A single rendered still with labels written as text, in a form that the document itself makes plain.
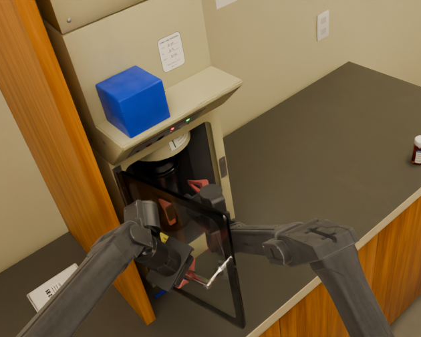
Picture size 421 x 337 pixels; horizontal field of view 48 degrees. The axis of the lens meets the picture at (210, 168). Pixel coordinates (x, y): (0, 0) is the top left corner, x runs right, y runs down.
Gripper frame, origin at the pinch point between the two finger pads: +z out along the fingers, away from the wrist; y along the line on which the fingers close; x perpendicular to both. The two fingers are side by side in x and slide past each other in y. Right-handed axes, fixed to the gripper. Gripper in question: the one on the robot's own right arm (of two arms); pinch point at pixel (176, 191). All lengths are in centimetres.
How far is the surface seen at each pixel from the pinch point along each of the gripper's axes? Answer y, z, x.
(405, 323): -79, -31, 117
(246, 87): -60, 37, 7
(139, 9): 1, -7, -54
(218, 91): -7.4, -17.7, -34.3
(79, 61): 16, -7, -49
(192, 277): 16.1, -29.9, -3.2
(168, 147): 0.7, -4.0, -17.7
